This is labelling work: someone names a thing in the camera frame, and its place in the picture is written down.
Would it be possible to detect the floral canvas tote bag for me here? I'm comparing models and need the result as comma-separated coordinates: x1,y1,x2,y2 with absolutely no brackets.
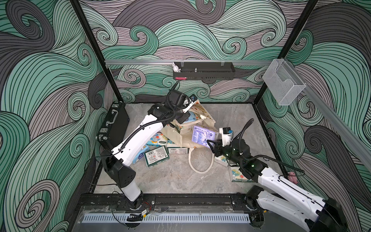
160,100,218,174

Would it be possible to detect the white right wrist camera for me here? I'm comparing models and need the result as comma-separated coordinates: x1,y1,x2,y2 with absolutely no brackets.
219,127,233,147

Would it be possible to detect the purple puppy tissue pack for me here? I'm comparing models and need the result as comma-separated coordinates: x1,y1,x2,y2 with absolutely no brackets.
191,126,218,148

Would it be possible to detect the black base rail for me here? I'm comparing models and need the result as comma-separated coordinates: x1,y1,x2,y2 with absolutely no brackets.
78,193,255,212

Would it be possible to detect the light blue wipes pack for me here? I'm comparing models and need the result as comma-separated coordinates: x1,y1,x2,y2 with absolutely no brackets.
181,111,200,126

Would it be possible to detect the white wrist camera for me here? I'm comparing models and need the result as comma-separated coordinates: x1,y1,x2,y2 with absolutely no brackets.
182,94,198,113
219,127,233,147

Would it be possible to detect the pink plush toy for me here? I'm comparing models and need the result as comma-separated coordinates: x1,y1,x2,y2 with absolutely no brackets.
287,172,299,185

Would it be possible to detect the green blue tissue pack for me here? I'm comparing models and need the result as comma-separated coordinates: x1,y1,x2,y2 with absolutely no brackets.
168,148,189,154

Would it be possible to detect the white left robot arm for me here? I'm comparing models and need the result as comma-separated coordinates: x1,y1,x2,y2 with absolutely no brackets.
100,90,198,208

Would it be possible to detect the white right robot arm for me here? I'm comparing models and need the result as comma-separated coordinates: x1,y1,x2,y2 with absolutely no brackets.
206,119,348,232

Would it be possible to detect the white slotted cable duct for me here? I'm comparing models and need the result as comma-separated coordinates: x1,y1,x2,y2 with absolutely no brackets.
81,213,250,224

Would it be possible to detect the black carrying case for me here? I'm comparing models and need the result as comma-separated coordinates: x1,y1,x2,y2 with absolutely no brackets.
96,101,130,150

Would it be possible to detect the black wall shelf tray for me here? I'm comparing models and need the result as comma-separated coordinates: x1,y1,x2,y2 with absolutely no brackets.
173,61,236,81

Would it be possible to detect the clear acrylic wall holder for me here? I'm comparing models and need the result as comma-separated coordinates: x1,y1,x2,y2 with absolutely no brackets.
263,59,306,106

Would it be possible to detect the green barcode tissue pack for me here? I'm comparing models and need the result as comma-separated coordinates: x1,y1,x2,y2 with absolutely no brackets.
144,146,170,168

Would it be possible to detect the white rabbit figurine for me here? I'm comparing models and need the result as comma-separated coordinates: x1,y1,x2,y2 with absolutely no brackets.
172,62,181,73

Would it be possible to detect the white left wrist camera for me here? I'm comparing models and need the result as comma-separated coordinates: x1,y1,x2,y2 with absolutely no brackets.
182,94,198,113

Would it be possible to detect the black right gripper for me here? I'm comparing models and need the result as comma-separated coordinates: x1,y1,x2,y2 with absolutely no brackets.
207,138,243,168

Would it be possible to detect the elephant print tissue pack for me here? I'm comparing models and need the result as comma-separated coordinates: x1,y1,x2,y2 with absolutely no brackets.
214,156,229,167
146,132,168,147
230,167,254,183

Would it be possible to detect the light blue puppy tissue pack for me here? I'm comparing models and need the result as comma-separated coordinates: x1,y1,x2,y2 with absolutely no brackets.
132,145,150,164

